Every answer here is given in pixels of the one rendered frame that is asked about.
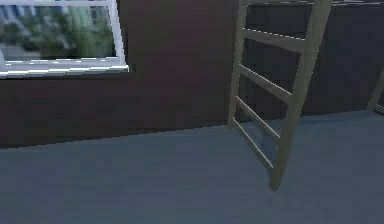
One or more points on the white framed window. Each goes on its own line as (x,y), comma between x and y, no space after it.
(60,36)

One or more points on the olive wooden shelf frame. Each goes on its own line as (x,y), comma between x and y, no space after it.
(300,83)

